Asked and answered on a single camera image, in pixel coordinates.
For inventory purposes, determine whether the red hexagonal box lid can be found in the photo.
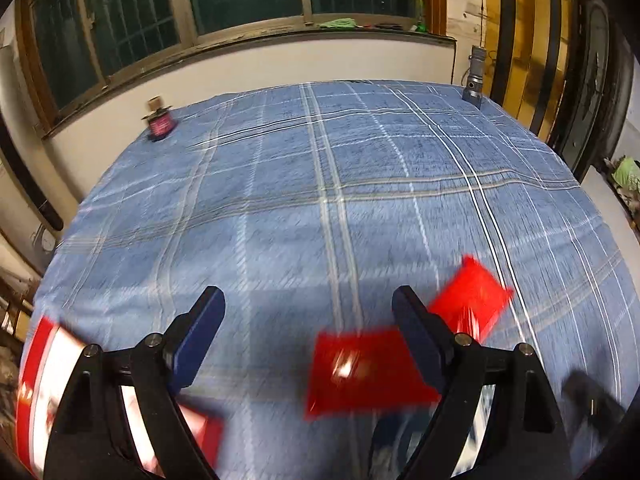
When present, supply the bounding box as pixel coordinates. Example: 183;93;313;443
15;318;224;479

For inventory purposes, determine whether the blue plaid tablecloth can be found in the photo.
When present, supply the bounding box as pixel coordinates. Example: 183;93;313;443
35;80;639;479

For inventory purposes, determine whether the grey metal flashlight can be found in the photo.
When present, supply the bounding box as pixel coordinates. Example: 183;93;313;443
462;46;486;108

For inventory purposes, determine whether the long red cake packet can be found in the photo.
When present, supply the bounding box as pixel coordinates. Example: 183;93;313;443
306;327;440;418

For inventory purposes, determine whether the wood framed window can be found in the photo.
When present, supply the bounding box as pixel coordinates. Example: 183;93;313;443
15;0;447;132

